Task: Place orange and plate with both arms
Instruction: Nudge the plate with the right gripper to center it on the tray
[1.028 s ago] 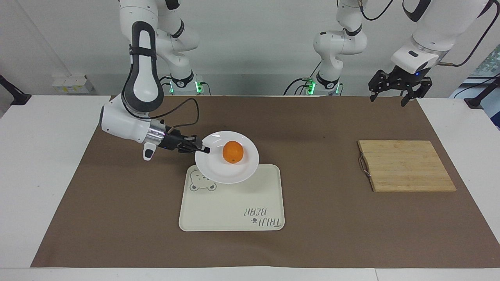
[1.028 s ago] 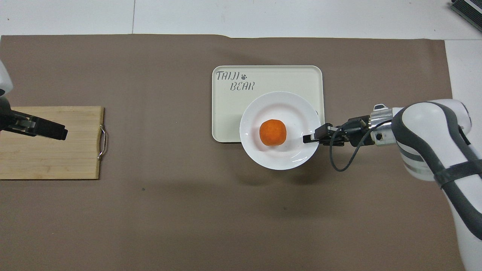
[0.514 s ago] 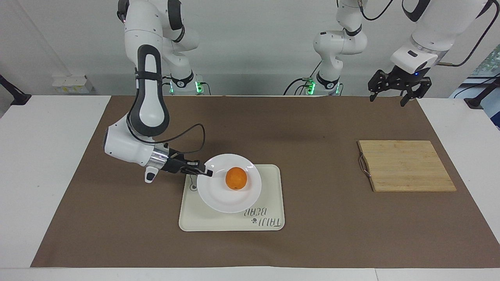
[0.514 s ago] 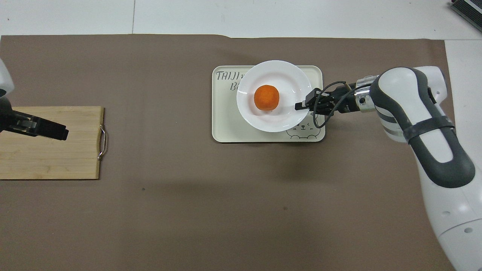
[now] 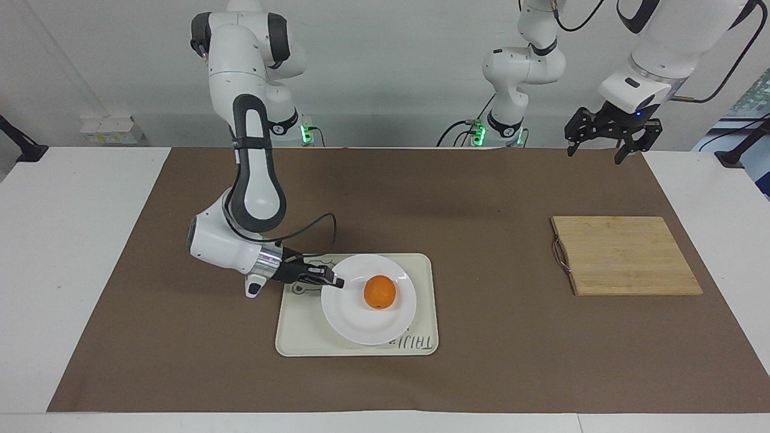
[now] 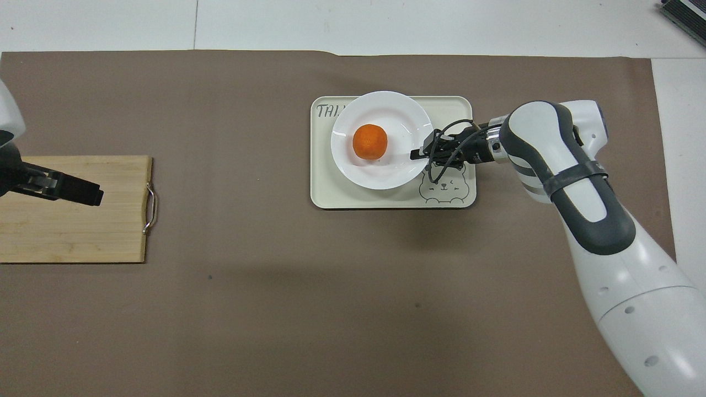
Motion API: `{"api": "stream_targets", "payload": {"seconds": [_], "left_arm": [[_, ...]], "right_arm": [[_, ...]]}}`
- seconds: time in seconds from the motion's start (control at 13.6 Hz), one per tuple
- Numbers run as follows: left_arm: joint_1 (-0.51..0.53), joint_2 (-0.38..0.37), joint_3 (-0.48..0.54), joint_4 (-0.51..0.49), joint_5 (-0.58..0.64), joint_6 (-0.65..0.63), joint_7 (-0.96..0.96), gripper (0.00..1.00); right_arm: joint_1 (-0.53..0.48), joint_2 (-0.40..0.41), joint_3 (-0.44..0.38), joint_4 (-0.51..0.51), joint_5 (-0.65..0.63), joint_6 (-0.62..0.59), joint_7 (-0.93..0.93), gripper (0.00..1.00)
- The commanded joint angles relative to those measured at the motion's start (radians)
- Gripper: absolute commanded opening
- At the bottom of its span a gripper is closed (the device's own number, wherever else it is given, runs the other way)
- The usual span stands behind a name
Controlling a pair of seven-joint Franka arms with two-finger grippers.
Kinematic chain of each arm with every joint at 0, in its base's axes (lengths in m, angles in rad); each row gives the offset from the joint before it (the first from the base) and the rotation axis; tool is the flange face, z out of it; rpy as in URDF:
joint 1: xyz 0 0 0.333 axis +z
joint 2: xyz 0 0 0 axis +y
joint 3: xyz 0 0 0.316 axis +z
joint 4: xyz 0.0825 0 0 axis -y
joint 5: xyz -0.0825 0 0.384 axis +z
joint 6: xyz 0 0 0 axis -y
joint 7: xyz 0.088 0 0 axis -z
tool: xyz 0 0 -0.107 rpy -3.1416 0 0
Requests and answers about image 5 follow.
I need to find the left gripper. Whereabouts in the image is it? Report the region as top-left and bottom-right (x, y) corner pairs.
(564, 100), (663, 165)

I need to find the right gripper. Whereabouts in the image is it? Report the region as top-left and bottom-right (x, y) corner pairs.
(272, 246), (345, 297)

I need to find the white round plate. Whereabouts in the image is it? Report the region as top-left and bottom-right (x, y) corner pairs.
(321, 254), (417, 346)

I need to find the cream plastic tray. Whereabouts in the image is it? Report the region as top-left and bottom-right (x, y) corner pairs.
(275, 253), (440, 358)

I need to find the orange fruit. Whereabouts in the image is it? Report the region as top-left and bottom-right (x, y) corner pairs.
(363, 275), (398, 310)

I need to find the bamboo cutting board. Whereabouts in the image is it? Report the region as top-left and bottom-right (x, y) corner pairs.
(550, 215), (704, 297)

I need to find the black stand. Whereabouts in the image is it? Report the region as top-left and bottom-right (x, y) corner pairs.
(0, 115), (49, 164)
(714, 116), (770, 170)

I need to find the black cable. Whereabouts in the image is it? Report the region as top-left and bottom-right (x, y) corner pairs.
(223, 212), (338, 266)
(673, 0), (770, 104)
(437, 119), (479, 148)
(552, 0), (606, 33)

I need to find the white wall socket box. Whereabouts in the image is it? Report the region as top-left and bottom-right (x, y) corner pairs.
(79, 114), (146, 146)

